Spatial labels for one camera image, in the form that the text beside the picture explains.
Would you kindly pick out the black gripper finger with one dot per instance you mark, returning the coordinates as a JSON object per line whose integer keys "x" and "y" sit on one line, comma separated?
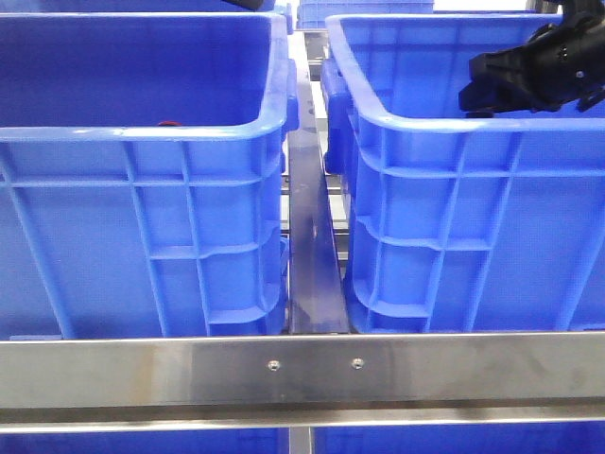
{"x": 496, "y": 98}
{"x": 510, "y": 66}

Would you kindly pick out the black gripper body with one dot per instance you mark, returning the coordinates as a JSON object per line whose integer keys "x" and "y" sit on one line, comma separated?
{"x": 565, "y": 62}

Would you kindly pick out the red mushroom push button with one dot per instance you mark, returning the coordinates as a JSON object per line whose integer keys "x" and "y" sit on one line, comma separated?
{"x": 169, "y": 124}

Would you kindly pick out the yellow mushroom push button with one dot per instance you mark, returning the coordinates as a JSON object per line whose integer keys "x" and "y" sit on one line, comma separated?
{"x": 479, "y": 114}

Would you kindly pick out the blue plastic crate right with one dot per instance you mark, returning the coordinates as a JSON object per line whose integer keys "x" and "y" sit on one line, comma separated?
{"x": 459, "y": 224}

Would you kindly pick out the blue plastic crate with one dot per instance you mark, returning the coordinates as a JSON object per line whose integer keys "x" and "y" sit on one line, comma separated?
{"x": 113, "y": 227}
{"x": 459, "y": 224}

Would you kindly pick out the blue crate rear middle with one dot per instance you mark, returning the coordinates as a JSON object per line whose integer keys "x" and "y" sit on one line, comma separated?
{"x": 312, "y": 14}

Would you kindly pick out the stainless steel divider bar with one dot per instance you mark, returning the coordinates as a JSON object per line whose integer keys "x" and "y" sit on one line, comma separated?
{"x": 316, "y": 297}

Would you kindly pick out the blue plastic crate left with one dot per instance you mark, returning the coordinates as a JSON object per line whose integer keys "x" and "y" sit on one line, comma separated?
{"x": 113, "y": 227}

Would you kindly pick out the blue crate lower right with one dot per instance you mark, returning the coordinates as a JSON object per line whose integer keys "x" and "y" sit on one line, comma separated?
{"x": 568, "y": 437}

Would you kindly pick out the blue crate lower left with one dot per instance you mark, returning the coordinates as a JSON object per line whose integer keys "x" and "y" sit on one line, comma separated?
{"x": 256, "y": 440}

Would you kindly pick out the blue crate rear left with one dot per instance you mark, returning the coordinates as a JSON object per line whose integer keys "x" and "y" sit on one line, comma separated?
{"x": 278, "y": 7}

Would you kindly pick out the stainless steel front rail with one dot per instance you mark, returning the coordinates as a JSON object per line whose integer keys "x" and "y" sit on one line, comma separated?
{"x": 298, "y": 381}

